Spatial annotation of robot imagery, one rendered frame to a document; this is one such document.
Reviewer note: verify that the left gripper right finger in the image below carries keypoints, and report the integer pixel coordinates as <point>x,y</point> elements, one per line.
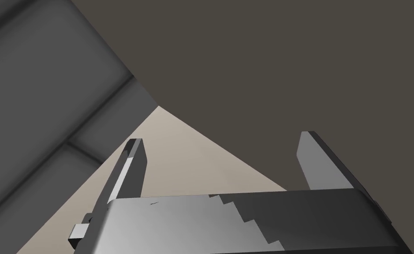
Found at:
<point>325,165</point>

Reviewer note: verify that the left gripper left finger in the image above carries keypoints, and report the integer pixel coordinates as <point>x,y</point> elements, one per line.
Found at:
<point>131,173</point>

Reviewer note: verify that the grey panelled door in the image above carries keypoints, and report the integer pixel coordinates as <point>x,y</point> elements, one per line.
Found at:
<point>41,106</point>

